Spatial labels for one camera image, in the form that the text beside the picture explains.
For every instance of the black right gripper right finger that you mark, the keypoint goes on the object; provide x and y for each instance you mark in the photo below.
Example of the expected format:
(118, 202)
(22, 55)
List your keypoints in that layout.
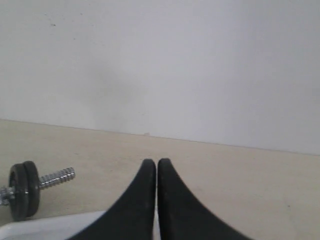
(181, 215)

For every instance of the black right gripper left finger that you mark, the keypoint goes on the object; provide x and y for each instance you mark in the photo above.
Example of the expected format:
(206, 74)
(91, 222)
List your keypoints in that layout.
(131, 217)

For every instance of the chrome threaded dumbbell bar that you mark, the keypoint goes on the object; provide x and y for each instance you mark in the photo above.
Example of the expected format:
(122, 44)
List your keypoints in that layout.
(45, 182)

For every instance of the black weight plate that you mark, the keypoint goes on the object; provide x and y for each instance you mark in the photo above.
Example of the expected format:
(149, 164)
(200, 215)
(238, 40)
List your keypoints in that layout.
(19, 201)
(33, 183)

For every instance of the white rectangular tray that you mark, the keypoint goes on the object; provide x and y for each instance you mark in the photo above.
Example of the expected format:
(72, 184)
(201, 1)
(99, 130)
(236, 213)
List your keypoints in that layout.
(51, 228)

